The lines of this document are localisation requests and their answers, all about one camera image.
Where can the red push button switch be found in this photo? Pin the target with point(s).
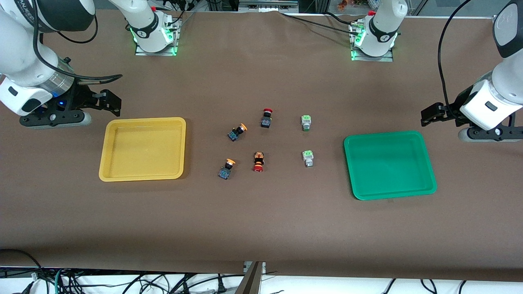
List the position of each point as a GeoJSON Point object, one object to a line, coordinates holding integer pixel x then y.
{"type": "Point", "coordinates": [266, 121]}
{"type": "Point", "coordinates": [258, 161]}

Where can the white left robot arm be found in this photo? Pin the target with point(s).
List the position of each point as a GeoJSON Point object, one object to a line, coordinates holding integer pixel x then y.
{"type": "Point", "coordinates": [510, 75]}

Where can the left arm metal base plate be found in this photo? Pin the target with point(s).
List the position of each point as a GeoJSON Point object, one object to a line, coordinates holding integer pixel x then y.
{"type": "Point", "coordinates": [380, 59]}

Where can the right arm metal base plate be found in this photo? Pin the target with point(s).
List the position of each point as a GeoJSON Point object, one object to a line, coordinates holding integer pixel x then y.
{"type": "Point", "coordinates": [163, 53]}

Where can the green plastic tray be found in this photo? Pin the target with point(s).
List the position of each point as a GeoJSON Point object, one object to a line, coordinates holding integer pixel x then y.
{"type": "Point", "coordinates": [388, 167]}

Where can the green push button switch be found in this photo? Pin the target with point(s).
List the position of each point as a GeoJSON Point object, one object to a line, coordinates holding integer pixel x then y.
{"type": "Point", "coordinates": [307, 156]}
{"type": "Point", "coordinates": [306, 121]}

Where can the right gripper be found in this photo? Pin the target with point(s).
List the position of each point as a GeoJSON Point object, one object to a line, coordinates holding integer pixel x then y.
{"type": "Point", "coordinates": [83, 99]}

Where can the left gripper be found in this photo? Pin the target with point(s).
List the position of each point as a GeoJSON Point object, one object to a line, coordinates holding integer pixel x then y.
{"type": "Point", "coordinates": [454, 107]}

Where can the black power plug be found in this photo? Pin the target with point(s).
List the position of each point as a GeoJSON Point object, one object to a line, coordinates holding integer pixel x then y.
{"type": "Point", "coordinates": [221, 289]}

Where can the yellow push button switch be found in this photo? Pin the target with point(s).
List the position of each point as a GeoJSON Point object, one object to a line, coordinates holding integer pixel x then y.
{"type": "Point", "coordinates": [233, 134]}
{"type": "Point", "coordinates": [224, 173]}

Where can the brown table mat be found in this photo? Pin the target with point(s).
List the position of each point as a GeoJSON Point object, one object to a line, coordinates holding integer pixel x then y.
{"type": "Point", "coordinates": [261, 224]}

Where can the dark table leg post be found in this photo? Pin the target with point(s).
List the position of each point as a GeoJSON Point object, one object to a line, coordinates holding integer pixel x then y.
{"type": "Point", "coordinates": [250, 283]}

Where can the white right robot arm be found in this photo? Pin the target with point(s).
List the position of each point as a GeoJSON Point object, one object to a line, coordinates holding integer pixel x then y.
{"type": "Point", "coordinates": [24, 61]}

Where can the grey metal table bracket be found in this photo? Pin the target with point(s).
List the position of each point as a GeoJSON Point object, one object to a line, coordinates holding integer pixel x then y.
{"type": "Point", "coordinates": [248, 266]}

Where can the yellow plastic tray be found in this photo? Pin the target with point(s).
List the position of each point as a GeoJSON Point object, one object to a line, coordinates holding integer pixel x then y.
{"type": "Point", "coordinates": [143, 149]}

